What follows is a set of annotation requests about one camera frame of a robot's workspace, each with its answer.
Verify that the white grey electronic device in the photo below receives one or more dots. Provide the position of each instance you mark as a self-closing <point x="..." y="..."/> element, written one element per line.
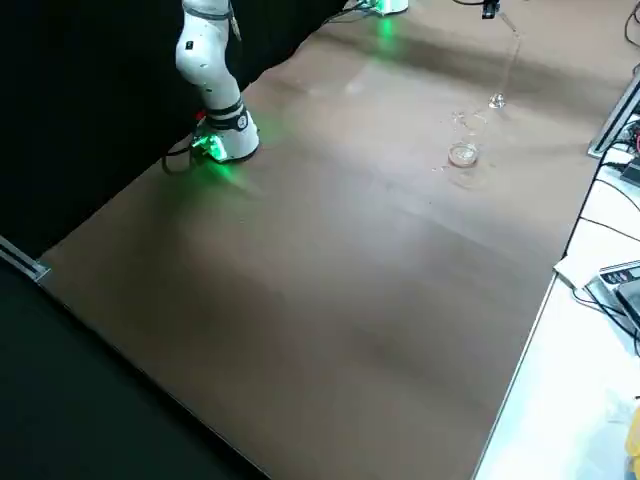
<point x="620" y="276"/>

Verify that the white desk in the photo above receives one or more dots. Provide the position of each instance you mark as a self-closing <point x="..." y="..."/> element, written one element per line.
<point x="560" y="400"/>

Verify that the clear plastic bag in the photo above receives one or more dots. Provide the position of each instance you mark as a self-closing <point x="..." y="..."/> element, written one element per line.
<point x="622" y="415"/>

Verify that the yellow packet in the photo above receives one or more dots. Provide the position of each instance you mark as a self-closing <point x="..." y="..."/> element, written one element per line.
<point x="632" y="455"/>

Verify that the aluminium profile post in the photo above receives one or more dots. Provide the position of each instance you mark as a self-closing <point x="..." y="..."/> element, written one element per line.
<point x="612" y="125"/>

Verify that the aluminium frame rail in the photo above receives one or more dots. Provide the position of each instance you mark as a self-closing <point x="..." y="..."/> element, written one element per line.
<point x="30" y="265"/>

